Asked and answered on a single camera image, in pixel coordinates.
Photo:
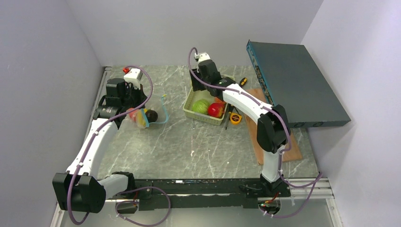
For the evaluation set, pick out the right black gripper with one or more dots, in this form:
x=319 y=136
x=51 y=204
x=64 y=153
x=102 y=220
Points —
x=195 y=82

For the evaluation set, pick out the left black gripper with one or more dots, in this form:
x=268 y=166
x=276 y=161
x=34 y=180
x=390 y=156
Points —
x=142 y=96

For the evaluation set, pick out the red orange mango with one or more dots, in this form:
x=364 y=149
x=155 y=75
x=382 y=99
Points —
x=132 y=114

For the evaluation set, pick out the clear zip top bag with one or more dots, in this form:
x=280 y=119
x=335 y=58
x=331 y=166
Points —
x=157 y=103

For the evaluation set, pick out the dark mangosteen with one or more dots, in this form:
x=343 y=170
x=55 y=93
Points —
x=151 y=115

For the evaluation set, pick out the yellow green starfruit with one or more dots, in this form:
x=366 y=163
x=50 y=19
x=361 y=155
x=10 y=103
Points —
x=141 y=118

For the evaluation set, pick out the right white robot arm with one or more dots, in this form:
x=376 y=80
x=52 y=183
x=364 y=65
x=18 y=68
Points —
x=272 y=132

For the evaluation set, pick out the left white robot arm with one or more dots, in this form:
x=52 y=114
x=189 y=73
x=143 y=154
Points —
x=79 y=189

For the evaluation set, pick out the pale green plastic basket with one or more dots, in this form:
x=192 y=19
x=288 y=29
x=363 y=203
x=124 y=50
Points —
x=193 y=97

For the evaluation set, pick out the pink orange peach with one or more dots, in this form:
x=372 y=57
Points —
x=217 y=100

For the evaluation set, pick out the orange black screwdriver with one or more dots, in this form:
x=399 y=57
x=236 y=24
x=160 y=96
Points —
x=243 y=81

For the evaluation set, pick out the red apple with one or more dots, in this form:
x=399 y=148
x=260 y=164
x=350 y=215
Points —
x=216 y=110

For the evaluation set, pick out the yellow tape measure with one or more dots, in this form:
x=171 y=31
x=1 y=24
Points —
x=235 y=118

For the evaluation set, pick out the brown wooden board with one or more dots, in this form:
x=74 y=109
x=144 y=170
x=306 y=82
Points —
x=292 y=155

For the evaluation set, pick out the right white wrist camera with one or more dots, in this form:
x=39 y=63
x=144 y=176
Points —
x=200 y=57

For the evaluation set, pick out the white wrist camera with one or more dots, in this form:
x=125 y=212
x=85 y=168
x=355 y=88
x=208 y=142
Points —
x=200 y=57
x=133 y=77

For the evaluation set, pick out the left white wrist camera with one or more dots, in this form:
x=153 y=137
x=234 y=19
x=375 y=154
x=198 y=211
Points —
x=133 y=77

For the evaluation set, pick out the dark blue network switch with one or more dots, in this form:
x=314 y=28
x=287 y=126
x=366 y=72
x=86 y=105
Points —
x=289 y=77

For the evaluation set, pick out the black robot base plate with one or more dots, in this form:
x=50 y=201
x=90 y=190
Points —
x=204 y=193

